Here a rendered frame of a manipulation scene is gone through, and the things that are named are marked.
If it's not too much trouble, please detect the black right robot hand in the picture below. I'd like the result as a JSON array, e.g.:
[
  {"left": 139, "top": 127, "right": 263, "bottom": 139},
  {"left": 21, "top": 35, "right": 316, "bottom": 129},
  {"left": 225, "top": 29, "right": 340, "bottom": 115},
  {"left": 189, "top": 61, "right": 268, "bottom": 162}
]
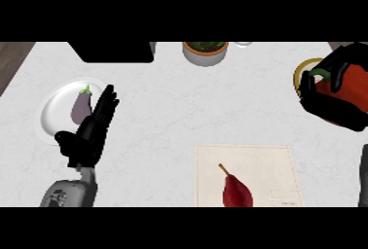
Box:
[{"left": 297, "top": 42, "right": 368, "bottom": 132}]

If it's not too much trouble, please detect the red pear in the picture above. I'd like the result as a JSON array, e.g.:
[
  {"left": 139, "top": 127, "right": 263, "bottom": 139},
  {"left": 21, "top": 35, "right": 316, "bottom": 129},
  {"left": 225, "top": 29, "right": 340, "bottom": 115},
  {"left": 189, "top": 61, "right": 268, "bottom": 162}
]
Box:
[{"left": 217, "top": 162, "right": 254, "bottom": 208}]

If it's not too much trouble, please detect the white plant pot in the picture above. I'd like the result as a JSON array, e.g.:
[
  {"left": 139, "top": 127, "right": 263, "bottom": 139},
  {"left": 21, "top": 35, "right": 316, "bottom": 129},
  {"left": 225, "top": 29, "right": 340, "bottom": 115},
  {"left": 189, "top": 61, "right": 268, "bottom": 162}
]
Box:
[{"left": 182, "top": 41, "right": 231, "bottom": 68}]

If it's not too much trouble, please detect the red bell pepper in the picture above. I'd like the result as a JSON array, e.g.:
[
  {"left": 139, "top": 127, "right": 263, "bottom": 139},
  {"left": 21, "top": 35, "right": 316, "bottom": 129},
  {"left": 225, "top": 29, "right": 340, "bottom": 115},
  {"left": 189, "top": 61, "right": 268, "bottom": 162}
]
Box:
[{"left": 308, "top": 63, "right": 368, "bottom": 113}]

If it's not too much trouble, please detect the black appliance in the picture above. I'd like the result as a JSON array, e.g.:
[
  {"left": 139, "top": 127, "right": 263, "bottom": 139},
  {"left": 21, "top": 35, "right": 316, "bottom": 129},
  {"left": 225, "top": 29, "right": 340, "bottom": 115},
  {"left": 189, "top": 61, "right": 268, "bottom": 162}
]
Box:
[{"left": 67, "top": 41, "right": 158, "bottom": 64}]

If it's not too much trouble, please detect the beige placemat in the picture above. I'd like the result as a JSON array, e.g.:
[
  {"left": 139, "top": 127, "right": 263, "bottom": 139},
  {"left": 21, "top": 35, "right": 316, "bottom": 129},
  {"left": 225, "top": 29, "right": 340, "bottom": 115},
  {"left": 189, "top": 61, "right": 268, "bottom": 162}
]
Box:
[{"left": 192, "top": 144, "right": 306, "bottom": 208}]

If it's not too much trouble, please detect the yellow-rimmed bowl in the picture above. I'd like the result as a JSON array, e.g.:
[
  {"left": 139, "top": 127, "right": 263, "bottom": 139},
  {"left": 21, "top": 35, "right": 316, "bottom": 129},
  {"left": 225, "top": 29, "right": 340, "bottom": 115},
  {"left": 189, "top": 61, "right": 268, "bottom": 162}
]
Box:
[{"left": 291, "top": 57, "right": 328, "bottom": 98}]

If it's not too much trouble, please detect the purple eggplant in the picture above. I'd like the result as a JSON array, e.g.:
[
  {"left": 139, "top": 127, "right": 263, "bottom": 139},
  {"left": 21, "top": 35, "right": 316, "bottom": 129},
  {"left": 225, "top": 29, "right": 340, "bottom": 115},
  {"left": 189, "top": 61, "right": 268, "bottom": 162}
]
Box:
[{"left": 70, "top": 84, "right": 95, "bottom": 125}]

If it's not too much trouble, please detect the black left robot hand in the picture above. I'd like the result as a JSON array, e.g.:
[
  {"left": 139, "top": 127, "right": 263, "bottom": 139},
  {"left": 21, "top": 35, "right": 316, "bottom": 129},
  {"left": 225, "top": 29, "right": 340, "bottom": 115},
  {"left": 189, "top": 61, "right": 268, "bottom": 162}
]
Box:
[{"left": 53, "top": 84, "right": 121, "bottom": 169}]

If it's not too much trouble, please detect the white plate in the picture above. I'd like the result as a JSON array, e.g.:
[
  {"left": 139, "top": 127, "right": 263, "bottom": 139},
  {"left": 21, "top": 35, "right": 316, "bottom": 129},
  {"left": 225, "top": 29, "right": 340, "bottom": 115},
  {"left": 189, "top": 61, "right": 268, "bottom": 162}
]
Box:
[{"left": 34, "top": 76, "right": 115, "bottom": 147}]

